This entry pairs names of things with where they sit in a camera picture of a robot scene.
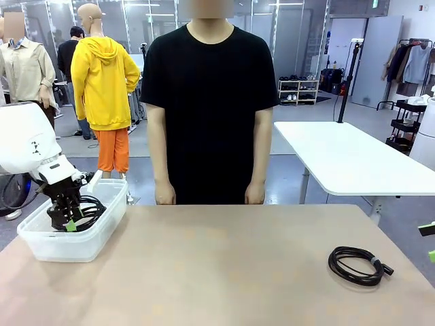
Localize orange shorts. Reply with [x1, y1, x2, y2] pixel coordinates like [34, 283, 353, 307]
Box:
[93, 128, 131, 173]

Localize light blue hanging shirt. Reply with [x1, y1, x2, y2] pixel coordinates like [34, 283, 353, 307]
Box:
[403, 46, 432, 85]

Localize black camera pole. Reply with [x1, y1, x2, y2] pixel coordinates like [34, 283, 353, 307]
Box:
[334, 38, 365, 124]

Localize person's right forearm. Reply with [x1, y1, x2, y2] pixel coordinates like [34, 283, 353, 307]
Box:
[152, 135, 175, 186]

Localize dark hanging jacket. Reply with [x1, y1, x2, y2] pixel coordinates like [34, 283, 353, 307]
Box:
[387, 44, 414, 84]

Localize person in black T-shirt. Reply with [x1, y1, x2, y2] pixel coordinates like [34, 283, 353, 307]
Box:
[139, 0, 281, 206]

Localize beige hanging coat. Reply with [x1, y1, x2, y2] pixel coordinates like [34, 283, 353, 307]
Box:
[383, 43, 400, 82]

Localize mannequin wearing beige shirt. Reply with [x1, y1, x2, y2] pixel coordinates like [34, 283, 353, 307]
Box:
[0, 12, 52, 105]

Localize person's left hand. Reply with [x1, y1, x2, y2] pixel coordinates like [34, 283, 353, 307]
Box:
[245, 183, 266, 206]

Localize black USB cable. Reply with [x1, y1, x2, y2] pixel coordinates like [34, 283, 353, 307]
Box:
[76, 196, 108, 225]

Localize black garment rack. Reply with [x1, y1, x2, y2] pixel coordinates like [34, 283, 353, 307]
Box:
[376, 38, 435, 111]

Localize person's left forearm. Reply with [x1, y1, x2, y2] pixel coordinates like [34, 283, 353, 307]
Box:
[249, 135, 272, 186]

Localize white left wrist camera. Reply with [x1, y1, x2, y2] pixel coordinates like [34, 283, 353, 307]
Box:
[86, 169, 103, 193]

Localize white cylindrical appliance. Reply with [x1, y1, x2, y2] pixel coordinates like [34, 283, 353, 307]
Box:
[409, 96, 435, 170]

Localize white shoe rack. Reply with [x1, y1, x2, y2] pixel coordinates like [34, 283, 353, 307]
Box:
[277, 79, 320, 106]

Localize black bags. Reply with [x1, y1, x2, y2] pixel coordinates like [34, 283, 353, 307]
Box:
[320, 67, 344, 95]

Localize brown shorts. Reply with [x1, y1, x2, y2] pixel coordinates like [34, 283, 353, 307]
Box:
[43, 101, 57, 130]

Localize clear plastic storage container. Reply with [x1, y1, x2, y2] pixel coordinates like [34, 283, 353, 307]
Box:
[16, 178, 129, 264]

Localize mannequin wearing yellow hoodie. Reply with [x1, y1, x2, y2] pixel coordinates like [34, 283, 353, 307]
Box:
[77, 3, 128, 181]

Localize white side table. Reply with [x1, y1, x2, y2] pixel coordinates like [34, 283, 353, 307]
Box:
[273, 121, 435, 225]

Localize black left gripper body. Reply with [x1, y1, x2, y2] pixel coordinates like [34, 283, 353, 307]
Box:
[46, 176, 83, 232]

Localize person's right hand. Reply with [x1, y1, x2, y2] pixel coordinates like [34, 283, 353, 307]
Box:
[154, 183, 177, 206]

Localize background person in black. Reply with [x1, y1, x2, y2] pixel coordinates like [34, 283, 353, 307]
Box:
[57, 26, 98, 141]

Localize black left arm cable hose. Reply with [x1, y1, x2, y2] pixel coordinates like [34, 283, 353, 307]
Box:
[0, 173, 45, 218]

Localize black utility cart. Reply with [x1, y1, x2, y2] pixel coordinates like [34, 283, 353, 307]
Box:
[385, 99, 428, 153]

